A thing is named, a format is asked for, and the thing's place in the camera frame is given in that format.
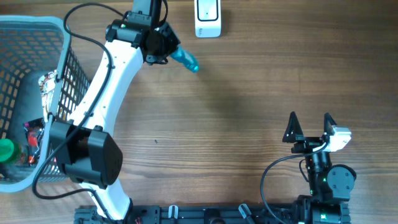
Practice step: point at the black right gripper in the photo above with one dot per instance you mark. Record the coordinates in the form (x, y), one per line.
(305, 142)

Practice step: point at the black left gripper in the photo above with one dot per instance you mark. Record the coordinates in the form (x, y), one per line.
(173, 40)

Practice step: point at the blue mouthwash bottle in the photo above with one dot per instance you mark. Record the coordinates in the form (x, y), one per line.
(186, 59)

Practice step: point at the white brown cookie bag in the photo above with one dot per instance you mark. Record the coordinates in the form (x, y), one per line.
(47, 86)

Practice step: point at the black red snack wrapper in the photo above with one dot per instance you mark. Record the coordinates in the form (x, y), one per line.
(34, 131)

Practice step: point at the green lid jar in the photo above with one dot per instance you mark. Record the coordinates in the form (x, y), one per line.
(13, 153)

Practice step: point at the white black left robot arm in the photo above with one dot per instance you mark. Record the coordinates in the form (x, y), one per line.
(84, 148)

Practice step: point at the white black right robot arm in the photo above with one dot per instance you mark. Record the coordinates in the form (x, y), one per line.
(330, 185)

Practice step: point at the white barcode scanner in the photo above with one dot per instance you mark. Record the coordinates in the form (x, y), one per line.
(207, 18)

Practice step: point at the grey plastic mesh basket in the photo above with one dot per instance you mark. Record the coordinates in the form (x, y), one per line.
(31, 47)

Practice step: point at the black mounting rail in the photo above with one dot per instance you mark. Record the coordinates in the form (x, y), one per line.
(155, 214)

